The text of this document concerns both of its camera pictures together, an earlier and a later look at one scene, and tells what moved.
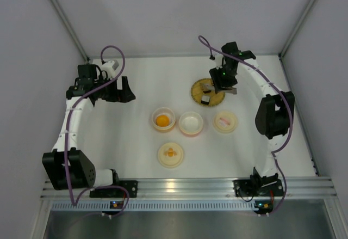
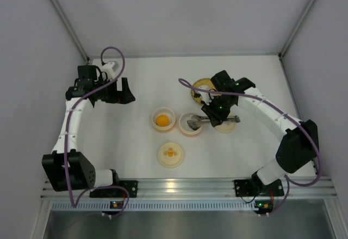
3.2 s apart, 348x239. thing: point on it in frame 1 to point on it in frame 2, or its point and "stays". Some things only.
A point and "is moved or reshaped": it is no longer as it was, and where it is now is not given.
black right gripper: [223, 84] to [215, 112]
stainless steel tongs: [231, 90] is moved or reshaped
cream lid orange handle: [170, 154] stays
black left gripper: [117, 90] stays
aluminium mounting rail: [210, 190] stays
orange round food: [162, 120] stays
